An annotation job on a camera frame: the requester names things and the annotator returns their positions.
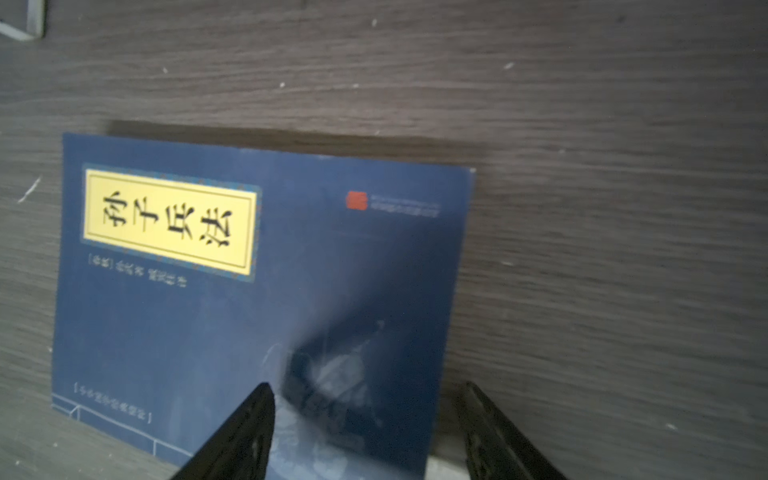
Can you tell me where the blue book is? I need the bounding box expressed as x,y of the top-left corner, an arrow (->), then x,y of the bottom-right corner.
51,133 -> 475,479

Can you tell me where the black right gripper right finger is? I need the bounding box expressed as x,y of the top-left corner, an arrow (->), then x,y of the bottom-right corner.
458,382 -> 566,480

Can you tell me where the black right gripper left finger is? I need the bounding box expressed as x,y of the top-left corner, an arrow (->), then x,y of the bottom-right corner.
172,383 -> 276,480

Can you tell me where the wooden white-framed bookshelf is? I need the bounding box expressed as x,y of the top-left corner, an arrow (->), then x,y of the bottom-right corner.
1,0 -> 47,42

